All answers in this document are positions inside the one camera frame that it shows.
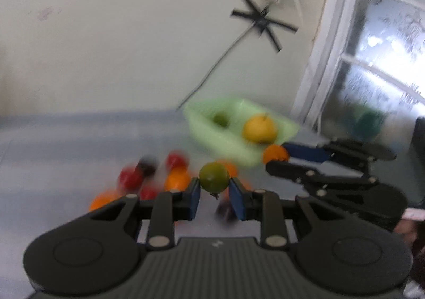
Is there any green lime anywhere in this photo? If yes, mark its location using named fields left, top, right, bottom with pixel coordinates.
left=199, top=162, right=230, bottom=195
left=212, top=113, right=230, bottom=128

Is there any orange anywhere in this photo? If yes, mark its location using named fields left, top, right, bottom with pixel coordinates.
left=262, top=144, right=290, bottom=165

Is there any dark plum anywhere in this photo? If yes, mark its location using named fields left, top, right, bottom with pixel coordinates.
left=136, top=157, right=158, bottom=177

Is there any yellow apple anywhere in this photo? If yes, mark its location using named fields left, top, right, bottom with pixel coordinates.
left=242, top=114, right=278, bottom=144

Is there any red tomato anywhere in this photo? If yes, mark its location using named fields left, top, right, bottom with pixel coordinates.
left=117, top=167, right=144, bottom=191

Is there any light green plastic basket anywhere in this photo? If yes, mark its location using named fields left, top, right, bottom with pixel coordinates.
left=183, top=98, right=300, bottom=167

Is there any orange fruit on table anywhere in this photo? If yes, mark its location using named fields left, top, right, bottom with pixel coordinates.
left=89, top=189, right=122, bottom=212

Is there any green lime in basket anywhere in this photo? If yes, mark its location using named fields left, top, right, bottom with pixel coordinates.
left=212, top=113, right=230, bottom=128

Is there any black tape cross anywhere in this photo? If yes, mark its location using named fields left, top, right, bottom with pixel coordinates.
left=231, top=0, right=299, bottom=53

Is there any white window frame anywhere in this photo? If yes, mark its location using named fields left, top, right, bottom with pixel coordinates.
left=292, top=0, right=424, bottom=152

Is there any grey wall cable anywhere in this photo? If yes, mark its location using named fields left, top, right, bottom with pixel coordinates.
left=176, top=26, right=257, bottom=111

